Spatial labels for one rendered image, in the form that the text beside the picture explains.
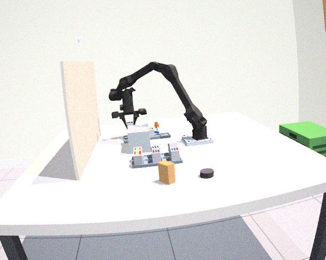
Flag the tan rectangular block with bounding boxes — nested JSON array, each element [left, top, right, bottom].
[[158, 161, 176, 185]]

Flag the dark grey short cylinder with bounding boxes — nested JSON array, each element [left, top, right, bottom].
[[200, 168, 214, 179]]

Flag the beige flat panel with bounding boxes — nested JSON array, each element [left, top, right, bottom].
[[60, 61, 101, 180]]

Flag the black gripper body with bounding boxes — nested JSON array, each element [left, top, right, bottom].
[[112, 100, 147, 118]]

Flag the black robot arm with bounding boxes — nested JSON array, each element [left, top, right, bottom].
[[108, 62, 209, 141]]

